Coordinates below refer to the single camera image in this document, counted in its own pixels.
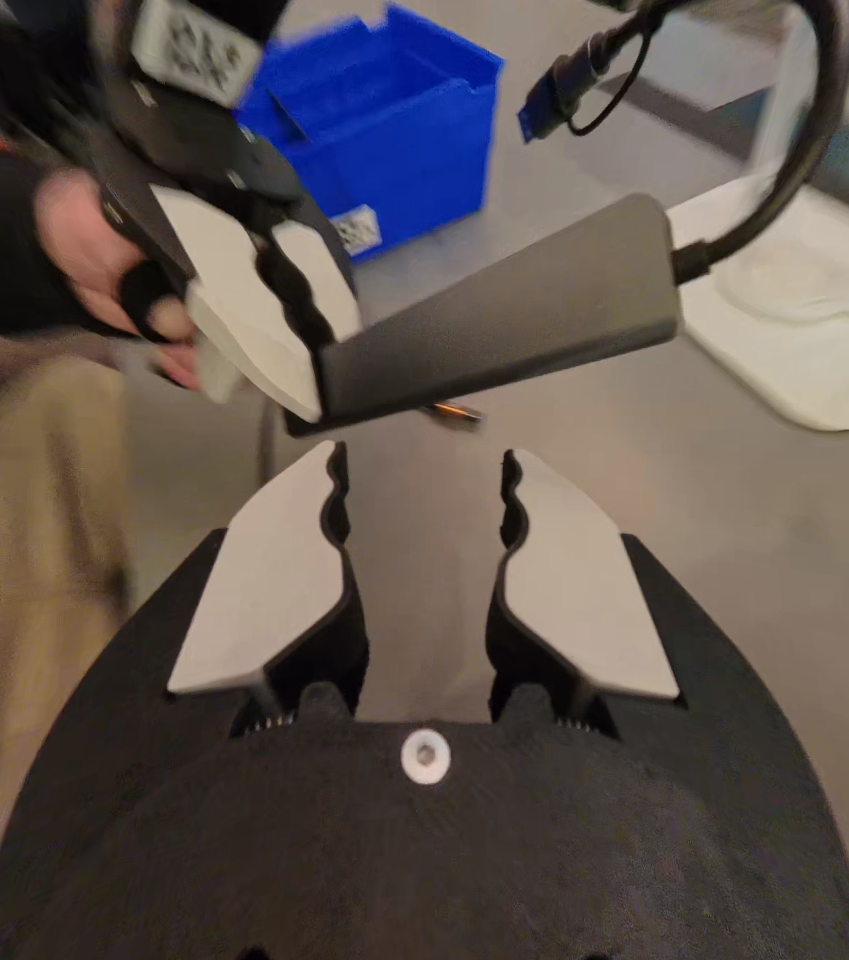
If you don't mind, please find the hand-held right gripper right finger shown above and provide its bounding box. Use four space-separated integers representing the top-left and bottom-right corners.
486 448 681 720

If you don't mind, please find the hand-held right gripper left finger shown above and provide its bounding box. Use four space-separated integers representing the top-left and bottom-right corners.
168 441 369 717

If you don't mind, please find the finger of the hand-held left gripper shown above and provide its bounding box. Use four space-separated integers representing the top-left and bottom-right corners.
255 217 363 354
148 183 323 425

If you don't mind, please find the black usb hub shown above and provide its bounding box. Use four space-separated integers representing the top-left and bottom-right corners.
284 193 682 438

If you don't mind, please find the orange plug usb cable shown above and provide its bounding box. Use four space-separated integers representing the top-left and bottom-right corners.
424 401 486 434

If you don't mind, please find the person's left hand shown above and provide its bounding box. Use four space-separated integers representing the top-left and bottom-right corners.
34 168 204 391

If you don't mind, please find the blue plastic bin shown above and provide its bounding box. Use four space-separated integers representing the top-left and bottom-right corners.
235 3 507 265

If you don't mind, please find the person's leg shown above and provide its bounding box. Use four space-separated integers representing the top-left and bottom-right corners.
0 330 133 864

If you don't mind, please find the white stand base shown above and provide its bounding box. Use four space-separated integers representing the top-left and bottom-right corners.
664 180 849 434

